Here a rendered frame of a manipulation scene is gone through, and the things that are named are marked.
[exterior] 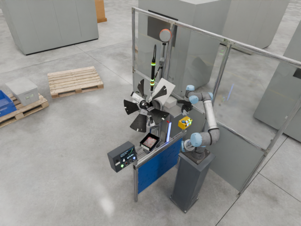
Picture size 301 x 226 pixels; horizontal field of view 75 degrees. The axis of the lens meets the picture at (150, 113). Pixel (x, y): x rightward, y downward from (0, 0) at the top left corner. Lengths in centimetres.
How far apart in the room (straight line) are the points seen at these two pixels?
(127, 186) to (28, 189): 143
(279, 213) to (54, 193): 319
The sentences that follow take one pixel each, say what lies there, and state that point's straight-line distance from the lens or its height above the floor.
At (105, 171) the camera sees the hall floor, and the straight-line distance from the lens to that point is 336.
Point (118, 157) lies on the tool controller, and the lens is 194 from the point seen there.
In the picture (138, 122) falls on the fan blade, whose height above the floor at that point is 102.
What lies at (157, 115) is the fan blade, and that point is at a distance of 243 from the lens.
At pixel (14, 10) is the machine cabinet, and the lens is 714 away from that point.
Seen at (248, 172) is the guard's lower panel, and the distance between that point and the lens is 308.
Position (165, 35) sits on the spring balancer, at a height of 190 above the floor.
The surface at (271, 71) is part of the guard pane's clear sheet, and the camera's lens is 232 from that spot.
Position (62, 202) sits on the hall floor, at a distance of 325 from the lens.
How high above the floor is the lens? 277
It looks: 40 degrees down
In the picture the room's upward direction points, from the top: 3 degrees clockwise
